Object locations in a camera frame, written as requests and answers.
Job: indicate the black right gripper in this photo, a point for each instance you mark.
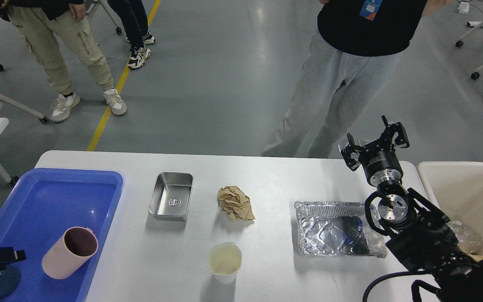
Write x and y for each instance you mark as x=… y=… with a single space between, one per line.
x=379 y=159

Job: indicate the pink plastic mug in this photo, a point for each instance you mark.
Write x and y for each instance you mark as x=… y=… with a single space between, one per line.
x=76 y=246

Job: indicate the stainless steel rectangular container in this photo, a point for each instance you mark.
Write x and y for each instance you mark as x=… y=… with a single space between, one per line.
x=170 y=200

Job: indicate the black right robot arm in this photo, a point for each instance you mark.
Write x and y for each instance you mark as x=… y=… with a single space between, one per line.
x=420 y=237

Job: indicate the blue plastic tray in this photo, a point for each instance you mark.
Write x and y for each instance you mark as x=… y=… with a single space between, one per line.
x=44 y=203

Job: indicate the aluminium foil tray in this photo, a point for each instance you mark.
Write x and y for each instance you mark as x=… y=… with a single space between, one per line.
x=336 y=229

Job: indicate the person in grey trousers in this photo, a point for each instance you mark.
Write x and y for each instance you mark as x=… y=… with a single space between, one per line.
x=352 y=55

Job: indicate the white plastic bin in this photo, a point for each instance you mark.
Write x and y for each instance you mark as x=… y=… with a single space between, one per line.
x=457 y=188

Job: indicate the crumpled clear plastic in bin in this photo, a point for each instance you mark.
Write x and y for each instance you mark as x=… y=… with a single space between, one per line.
x=469 y=240

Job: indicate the crumpled brown paper ball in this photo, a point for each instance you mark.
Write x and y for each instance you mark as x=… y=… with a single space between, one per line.
x=235 y=203

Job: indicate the white paper cup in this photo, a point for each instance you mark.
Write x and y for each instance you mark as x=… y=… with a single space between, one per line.
x=224 y=261

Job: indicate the person in khaki trousers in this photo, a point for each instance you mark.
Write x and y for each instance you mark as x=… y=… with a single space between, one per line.
x=40 y=24

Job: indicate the person in blue jeans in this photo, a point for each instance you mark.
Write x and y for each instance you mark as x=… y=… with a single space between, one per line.
x=135 y=22

